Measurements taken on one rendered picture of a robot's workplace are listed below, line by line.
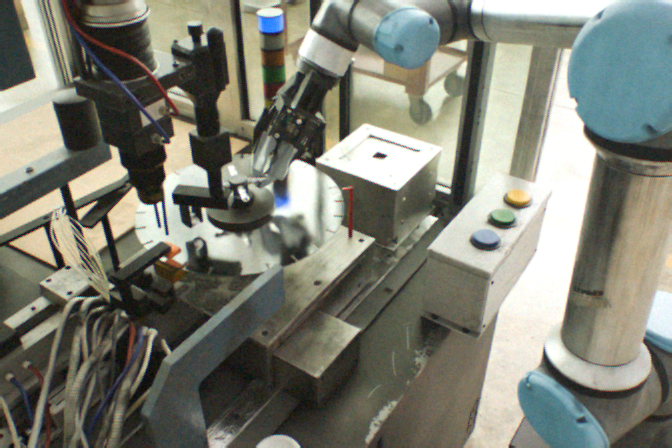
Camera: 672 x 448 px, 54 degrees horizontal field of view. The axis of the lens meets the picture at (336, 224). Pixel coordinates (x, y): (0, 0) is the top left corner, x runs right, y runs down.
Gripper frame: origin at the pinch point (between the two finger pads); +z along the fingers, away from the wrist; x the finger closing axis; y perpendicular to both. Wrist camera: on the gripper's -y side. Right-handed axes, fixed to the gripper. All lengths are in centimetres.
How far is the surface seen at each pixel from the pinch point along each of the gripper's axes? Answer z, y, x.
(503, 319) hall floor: 35, -71, 112
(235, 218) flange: 5.7, 5.7, -2.1
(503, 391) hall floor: 46, -44, 104
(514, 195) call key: -15.0, -0.1, 41.9
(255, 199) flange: 3.0, 1.6, 0.4
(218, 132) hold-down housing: -7.6, 12.5, -10.9
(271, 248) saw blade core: 5.4, 12.5, 3.1
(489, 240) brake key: -8.5, 10.9, 35.2
